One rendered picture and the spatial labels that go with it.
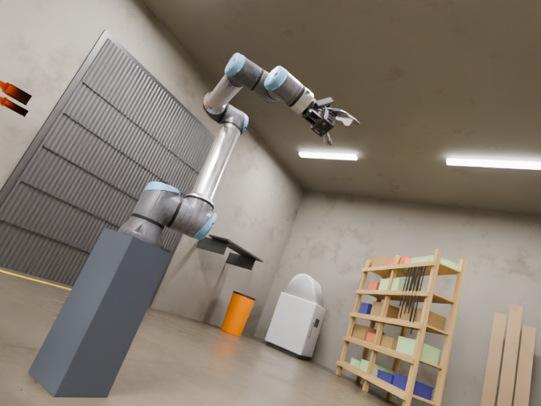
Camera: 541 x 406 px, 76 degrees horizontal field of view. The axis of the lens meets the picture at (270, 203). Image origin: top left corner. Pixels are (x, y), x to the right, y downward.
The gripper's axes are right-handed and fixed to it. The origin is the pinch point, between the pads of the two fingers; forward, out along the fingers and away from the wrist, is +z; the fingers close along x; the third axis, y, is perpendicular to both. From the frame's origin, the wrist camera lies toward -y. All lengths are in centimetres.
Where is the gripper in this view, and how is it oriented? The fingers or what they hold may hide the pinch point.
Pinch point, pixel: (345, 134)
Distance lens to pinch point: 140.7
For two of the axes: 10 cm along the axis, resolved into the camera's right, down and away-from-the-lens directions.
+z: 7.8, 5.3, 3.3
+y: -2.3, 7.4, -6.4
